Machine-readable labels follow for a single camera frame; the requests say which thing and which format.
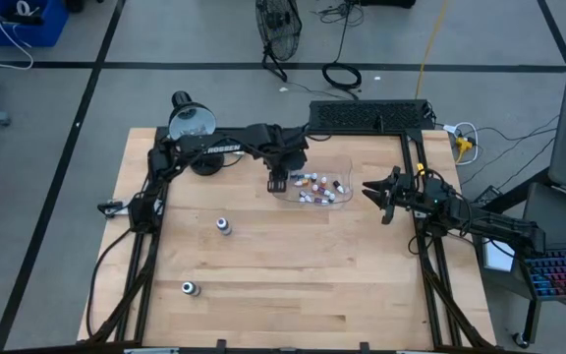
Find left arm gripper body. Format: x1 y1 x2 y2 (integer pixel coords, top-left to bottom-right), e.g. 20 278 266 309
267 165 292 182

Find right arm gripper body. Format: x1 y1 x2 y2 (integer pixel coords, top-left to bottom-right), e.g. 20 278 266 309
382 165 420 226

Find clear plastic bin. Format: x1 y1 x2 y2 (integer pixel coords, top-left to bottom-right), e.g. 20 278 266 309
272 154 355 209

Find black perforated computer case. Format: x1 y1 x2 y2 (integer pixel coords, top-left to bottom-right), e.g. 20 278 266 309
308 98 435 132

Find black desk lamp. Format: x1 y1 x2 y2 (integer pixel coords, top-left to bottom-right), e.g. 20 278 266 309
167 89 227 177

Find white paper sheet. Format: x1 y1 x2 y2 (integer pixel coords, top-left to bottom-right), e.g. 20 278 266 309
481 235 516 273

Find black floor fan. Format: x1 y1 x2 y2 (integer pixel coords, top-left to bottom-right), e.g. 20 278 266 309
255 0 305 84

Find laptop with rainbow keyboard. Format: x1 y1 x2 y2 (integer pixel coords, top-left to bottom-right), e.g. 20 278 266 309
515 182 566 302

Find black caster wheel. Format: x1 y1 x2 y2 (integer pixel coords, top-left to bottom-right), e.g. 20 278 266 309
511 331 533 351

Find blue storage crate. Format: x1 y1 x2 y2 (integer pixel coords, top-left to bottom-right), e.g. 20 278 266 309
0 0 71 49

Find black aluminium rig frame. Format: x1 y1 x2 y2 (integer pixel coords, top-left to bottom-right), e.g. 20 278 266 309
85 126 499 354

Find black coiled cable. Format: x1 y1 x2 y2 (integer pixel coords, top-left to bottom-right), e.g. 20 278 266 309
314 0 366 99

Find yellow hanging cable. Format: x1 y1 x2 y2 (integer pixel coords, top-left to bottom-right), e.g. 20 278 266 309
414 0 451 100

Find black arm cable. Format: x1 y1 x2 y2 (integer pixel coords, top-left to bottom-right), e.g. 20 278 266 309
85 223 135 340

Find white cable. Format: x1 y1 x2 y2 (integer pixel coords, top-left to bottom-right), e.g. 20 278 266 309
0 0 36 71

